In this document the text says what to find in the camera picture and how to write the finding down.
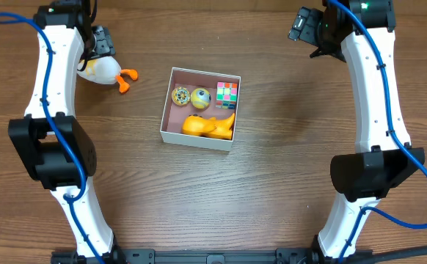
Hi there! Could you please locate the white plush duck toy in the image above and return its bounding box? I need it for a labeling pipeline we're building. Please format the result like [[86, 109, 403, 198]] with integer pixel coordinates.
[[77, 56, 139, 94]]

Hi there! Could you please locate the orange round fan toy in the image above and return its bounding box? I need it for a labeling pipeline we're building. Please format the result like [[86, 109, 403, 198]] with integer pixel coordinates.
[[172, 87, 191, 106]]

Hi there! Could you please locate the colourful puzzle cube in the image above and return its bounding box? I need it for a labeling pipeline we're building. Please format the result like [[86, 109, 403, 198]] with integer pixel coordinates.
[[216, 82, 238, 109]]

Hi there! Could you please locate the yellow ball with grey eye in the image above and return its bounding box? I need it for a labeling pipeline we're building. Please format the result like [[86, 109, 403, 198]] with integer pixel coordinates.
[[191, 88, 211, 109]]

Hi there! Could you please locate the white box pink interior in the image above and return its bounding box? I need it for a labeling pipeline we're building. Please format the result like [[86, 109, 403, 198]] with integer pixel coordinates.
[[160, 67, 241, 151]]

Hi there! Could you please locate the orange dinosaur toy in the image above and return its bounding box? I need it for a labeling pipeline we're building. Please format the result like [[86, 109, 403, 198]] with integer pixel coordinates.
[[181, 113, 236, 140]]

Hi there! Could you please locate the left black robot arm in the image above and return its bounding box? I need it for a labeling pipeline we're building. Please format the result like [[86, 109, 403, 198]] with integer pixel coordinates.
[[0, 1, 126, 263]]

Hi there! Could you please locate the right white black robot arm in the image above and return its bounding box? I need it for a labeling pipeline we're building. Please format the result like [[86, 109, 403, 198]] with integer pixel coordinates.
[[288, 1, 425, 263]]

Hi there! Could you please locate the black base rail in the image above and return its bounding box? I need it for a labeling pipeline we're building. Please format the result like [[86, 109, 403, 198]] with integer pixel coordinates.
[[50, 240, 374, 264]]

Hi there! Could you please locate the right blue cable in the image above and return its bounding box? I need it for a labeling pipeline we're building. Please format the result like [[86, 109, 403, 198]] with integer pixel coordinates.
[[326, 0, 427, 264]]

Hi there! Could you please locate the thick black cable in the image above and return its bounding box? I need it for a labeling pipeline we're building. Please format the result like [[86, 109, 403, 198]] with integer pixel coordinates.
[[340, 242, 427, 264]]

